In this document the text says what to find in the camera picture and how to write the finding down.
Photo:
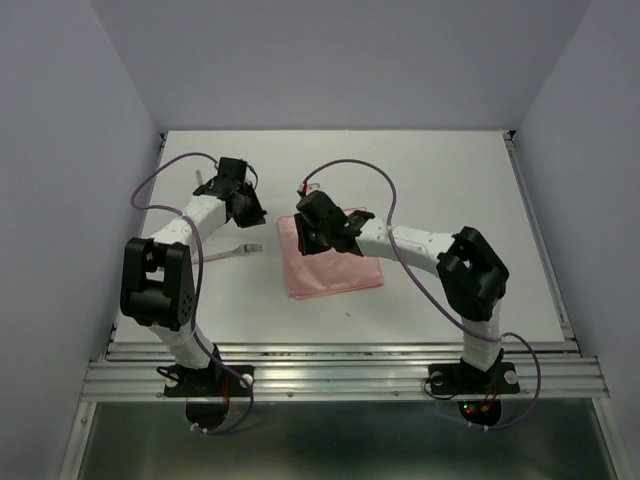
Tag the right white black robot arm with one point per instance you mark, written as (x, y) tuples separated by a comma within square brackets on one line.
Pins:
[(472, 276)]

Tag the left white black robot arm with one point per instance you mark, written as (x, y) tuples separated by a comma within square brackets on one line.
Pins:
[(162, 274)]

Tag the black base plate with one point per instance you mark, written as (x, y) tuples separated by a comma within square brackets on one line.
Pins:
[(211, 382), (446, 379)]

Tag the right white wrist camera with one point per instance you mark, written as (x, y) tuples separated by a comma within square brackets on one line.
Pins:
[(308, 188)]

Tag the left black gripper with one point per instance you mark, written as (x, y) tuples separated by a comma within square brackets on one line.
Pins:
[(256, 216)]

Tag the pink cloth napkin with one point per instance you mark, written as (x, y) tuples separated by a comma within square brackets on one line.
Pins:
[(323, 274)]

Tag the pink handled fork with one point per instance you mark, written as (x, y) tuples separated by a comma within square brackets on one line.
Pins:
[(241, 250)]

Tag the aluminium rail frame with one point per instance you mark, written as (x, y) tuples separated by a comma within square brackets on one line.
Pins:
[(359, 410)]

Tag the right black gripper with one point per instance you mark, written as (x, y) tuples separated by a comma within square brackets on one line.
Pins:
[(305, 243)]

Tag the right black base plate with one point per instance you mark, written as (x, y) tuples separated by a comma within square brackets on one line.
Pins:
[(446, 379)]

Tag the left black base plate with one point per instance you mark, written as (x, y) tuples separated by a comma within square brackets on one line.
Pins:
[(211, 382)]

